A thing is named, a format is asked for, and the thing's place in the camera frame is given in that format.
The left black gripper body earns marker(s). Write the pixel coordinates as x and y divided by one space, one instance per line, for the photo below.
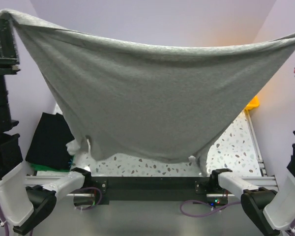
0 115

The grey t shirt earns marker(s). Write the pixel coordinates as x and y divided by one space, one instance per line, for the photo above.
163 103

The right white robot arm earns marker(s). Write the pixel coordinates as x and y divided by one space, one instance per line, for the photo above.
272 212

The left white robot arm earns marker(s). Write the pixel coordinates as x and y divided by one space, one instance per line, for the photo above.
21 207

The yellow plastic bin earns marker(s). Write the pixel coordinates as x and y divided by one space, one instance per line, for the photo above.
254 103

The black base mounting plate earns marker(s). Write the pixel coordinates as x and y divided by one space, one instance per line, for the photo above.
103 190

